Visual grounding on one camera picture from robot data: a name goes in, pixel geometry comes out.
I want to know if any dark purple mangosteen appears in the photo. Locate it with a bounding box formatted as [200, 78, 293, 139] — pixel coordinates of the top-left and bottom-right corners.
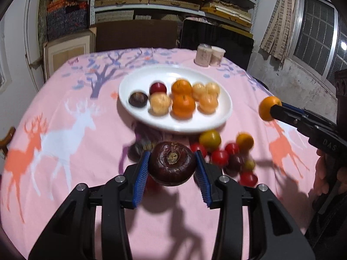
[148, 141, 196, 187]

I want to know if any framed board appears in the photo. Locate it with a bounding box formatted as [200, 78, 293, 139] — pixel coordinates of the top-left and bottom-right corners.
[43, 28, 97, 82]

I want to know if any window with grille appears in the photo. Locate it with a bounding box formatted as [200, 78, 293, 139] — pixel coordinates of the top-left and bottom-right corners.
[289, 0, 346, 90]

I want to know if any pale yellow fruit front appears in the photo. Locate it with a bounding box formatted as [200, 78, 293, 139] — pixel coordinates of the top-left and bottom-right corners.
[199, 93, 219, 114]

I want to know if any dark wooden chair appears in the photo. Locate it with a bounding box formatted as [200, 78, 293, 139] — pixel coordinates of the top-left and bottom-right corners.
[95, 19, 178, 52]

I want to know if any orange mandarin back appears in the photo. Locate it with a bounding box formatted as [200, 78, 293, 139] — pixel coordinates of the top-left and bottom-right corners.
[171, 79, 192, 95]

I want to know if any small orange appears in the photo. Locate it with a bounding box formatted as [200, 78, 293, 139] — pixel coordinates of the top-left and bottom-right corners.
[258, 96, 282, 122]

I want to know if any pink deer tablecloth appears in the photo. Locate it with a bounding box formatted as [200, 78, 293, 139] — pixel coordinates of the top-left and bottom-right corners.
[1, 48, 318, 257]

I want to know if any hanging patterned cloth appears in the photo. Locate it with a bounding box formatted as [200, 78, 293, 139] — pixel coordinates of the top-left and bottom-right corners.
[260, 0, 296, 63]

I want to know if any pale yellow fruit right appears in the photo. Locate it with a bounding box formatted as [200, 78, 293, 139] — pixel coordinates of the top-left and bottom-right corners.
[205, 82, 221, 98]

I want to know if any paper cup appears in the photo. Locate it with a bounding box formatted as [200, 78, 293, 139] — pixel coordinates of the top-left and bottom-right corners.
[210, 46, 225, 66]

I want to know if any black chair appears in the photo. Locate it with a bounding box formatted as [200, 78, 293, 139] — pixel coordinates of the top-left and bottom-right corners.
[180, 19, 254, 70]

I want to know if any person's right hand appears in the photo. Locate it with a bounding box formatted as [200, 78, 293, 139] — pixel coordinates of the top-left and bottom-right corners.
[313, 149, 347, 196]

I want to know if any orange mandarin front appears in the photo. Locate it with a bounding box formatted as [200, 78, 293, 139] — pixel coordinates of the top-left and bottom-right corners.
[172, 94, 196, 119]

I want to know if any red cherry tomato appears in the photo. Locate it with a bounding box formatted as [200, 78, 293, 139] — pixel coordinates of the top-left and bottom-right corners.
[239, 171, 258, 187]
[190, 142, 208, 157]
[211, 150, 229, 168]

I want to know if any white oval plate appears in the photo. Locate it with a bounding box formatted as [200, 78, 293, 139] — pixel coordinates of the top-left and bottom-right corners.
[118, 65, 233, 134]

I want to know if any dark mangosteen on table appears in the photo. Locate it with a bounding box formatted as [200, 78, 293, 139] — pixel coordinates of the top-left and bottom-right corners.
[128, 138, 158, 162]

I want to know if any orange mandarin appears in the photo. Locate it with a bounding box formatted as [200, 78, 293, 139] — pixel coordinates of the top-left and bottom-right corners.
[172, 94, 196, 119]
[171, 79, 192, 95]

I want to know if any yellow green tomato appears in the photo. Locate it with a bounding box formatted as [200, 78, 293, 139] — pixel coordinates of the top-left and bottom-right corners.
[199, 130, 222, 151]

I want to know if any pale yellow fruit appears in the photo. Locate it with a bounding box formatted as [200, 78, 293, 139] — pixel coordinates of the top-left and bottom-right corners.
[150, 92, 172, 116]
[205, 82, 221, 98]
[199, 93, 219, 114]

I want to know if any red plum on plate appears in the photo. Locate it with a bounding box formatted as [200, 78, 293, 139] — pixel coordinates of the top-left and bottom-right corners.
[149, 82, 167, 95]

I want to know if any dark mangosteen on plate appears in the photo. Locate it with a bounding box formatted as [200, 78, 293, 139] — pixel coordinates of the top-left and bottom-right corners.
[128, 92, 148, 108]

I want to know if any wooden chair left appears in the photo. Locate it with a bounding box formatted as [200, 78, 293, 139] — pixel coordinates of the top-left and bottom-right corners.
[0, 126, 16, 156]

